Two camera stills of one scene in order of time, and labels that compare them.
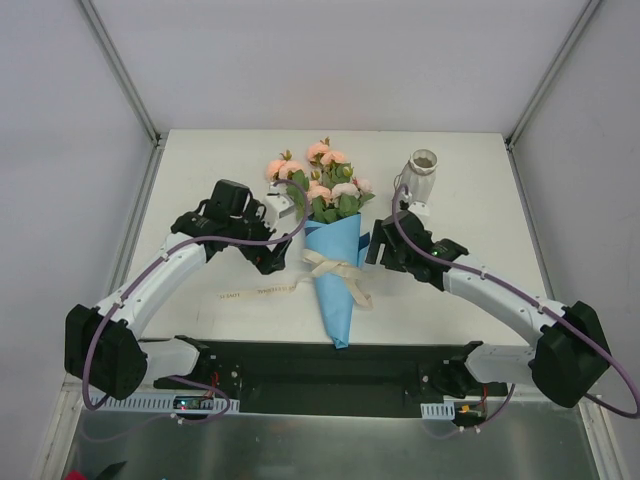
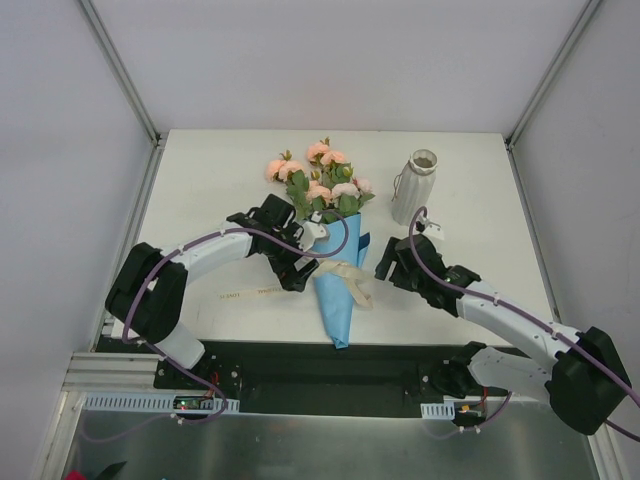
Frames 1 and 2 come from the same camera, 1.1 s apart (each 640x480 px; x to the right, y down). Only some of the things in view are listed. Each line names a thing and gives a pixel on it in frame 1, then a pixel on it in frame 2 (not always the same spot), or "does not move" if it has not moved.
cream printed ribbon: [323, 268] does not move
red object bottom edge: [75, 475] does not move
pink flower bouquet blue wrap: [328, 198] does not move
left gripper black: [261, 248] to [288, 255]
